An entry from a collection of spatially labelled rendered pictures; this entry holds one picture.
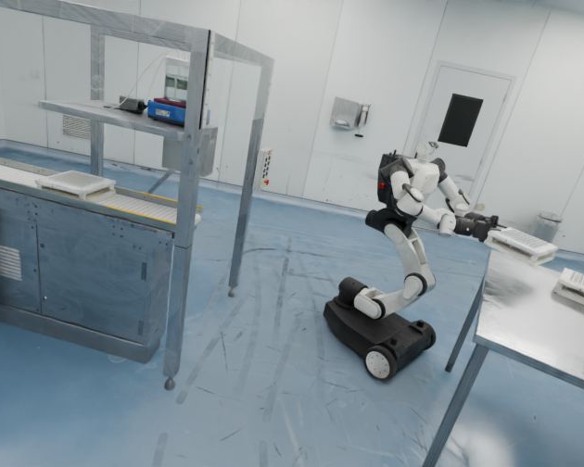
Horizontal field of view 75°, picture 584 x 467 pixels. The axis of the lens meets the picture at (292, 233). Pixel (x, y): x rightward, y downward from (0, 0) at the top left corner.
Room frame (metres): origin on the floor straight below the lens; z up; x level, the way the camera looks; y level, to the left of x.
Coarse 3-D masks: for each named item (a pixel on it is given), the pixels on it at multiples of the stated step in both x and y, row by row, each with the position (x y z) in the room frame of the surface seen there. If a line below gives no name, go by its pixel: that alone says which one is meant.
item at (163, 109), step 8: (152, 104) 1.62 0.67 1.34; (160, 104) 1.62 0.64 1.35; (168, 104) 1.64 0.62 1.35; (176, 104) 1.63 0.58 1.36; (184, 104) 1.64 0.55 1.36; (152, 112) 1.62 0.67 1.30; (160, 112) 1.62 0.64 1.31; (168, 112) 1.61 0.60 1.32; (176, 112) 1.61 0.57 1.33; (184, 112) 1.61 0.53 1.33; (168, 120) 1.62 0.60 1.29; (176, 120) 1.61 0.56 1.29
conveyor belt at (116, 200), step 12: (0, 168) 1.87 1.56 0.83; (12, 168) 1.91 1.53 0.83; (12, 180) 1.74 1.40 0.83; (24, 180) 1.77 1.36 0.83; (108, 204) 1.69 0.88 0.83; (120, 204) 1.71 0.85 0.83; (132, 204) 1.75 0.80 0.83; (144, 204) 1.78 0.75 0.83; (156, 204) 1.81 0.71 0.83; (156, 216) 1.66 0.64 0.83; (168, 216) 1.69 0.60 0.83
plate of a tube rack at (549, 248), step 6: (510, 228) 1.97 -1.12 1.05; (492, 234) 1.82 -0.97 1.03; (498, 234) 1.81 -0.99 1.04; (504, 240) 1.77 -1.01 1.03; (510, 240) 1.76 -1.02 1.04; (516, 240) 1.78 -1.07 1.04; (516, 246) 1.73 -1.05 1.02; (522, 246) 1.71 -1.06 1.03; (528, 246) 1.72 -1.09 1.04; (540, 246) 1.75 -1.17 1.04; (546, 246) 1.77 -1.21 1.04; (552, 246) 1.80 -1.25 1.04; (528, 252) 1.69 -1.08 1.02; (534, 252) 1.67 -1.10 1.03; (540, 252) 1.67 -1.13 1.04; (546, 252) 1.71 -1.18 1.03
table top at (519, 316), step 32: (512, 288) 1.62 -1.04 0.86; (544, 288) 1.70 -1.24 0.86; (480, 320) 1.26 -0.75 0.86; (512, 320) 1.31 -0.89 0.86; (544, 320) 1.37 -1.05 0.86; (576, 320) 1.43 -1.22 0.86; (512, 352) 1.10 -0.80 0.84; (544, 352) 1.12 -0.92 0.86; (576, 352) 1.17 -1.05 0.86; (576, 384) 1.02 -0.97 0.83
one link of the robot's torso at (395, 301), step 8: (408, 280) 2.06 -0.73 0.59; (416, 280) 2.04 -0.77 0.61; (408, 288) 2.05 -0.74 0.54; (416, 288) 2.02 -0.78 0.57; (384, 296) 2.23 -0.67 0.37; (392, 296) 2.15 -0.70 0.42; (400, 296) 2.08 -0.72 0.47; (408, 296) 2.04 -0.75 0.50; (416, 296) 2.02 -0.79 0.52; (384, 304) 2.17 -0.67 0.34; (392, 304) 2.14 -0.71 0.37; (400, 304) 2.10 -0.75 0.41; (408, 304) 2.06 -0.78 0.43; (384, 312) 2.15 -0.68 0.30; (392, 312) 2.13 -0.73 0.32
